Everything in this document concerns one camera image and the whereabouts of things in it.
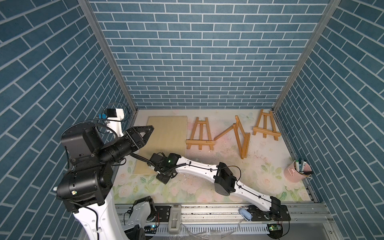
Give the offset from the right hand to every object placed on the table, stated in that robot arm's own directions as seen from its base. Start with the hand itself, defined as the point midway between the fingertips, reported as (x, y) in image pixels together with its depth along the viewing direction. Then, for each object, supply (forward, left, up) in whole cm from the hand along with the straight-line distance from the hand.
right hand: (163, 177), depth 86 cm
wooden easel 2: (+30, -51, +5) cm, 59 cm away
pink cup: (+5, -72, +9) cm, 73 cm away
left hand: (-1, -7, +47) cm, 48 cm away
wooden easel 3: (+38, -65, +2) cm, 75 cm away
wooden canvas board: (+27, +3, +2) cm, 27 cm away
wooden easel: (+23, -20, +4) cm, 31 cm away
